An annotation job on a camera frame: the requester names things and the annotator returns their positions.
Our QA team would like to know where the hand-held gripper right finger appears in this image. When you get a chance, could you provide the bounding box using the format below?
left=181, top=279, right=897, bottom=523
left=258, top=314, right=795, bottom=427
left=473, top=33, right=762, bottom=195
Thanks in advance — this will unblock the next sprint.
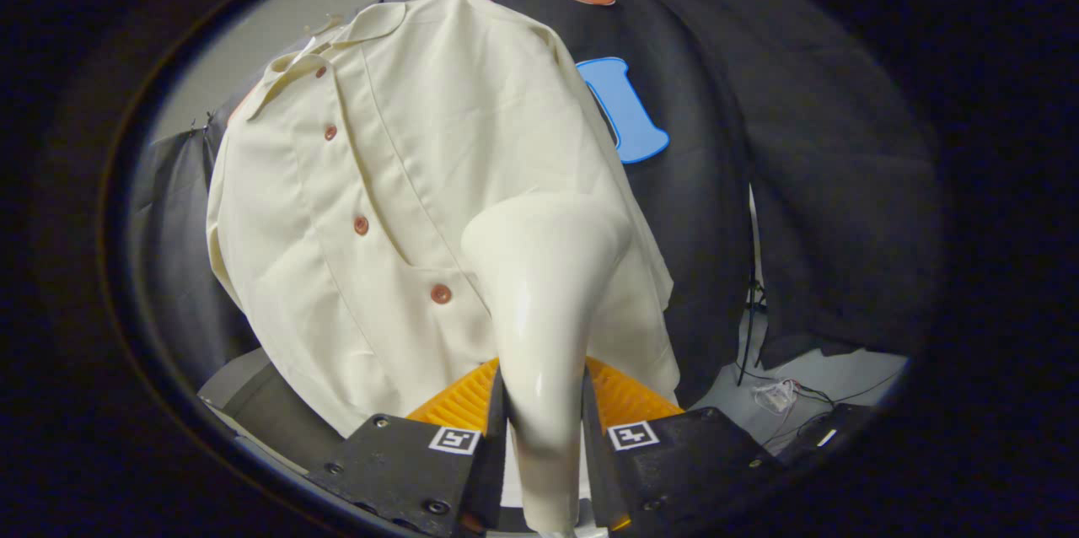
left=580, top=357, right=785, bottom=534

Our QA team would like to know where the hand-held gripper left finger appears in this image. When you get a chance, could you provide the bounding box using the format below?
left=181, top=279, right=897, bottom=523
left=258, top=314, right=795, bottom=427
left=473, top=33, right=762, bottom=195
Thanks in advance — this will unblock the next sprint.
left=308, top=357, right=507, bottom=538

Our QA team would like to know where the cream garment steamer head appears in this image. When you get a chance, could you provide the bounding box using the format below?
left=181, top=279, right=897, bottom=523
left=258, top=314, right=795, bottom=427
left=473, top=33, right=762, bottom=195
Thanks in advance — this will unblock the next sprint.
left=461, top=194, right=633, bottom=535

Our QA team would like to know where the cream button-up shirt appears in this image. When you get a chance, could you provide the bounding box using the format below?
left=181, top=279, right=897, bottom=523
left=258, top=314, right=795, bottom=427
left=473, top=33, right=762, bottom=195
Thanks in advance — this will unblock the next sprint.
left=207, top=0, right=682, bottom=438

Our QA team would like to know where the clear plastic wrapped bundle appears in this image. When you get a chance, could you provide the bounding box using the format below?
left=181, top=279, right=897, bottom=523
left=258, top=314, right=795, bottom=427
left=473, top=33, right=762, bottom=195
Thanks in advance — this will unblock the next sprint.
left=753, top=378, right=802, bottom=415

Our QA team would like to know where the grey drawer cabinet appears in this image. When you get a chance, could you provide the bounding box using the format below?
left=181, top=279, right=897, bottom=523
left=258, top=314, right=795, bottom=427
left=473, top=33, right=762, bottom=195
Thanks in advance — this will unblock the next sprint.
left=198, top=348, right=346, bottom=471

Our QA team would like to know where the black flat device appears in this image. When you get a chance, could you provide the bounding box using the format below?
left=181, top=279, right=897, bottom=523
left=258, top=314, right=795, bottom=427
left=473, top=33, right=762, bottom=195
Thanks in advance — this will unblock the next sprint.
left=777, top=403, right=879, bottom=465

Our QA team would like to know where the black stand pole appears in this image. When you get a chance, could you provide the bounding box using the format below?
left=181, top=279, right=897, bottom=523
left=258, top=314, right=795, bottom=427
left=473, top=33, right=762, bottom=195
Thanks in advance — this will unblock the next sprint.
left=736, top=184, right=765, bottom=387

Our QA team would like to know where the black backdrop cloth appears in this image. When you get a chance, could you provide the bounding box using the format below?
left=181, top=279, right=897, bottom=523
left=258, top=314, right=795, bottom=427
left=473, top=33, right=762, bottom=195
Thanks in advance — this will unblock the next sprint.
left=126, top=0, right=945, bottom=408

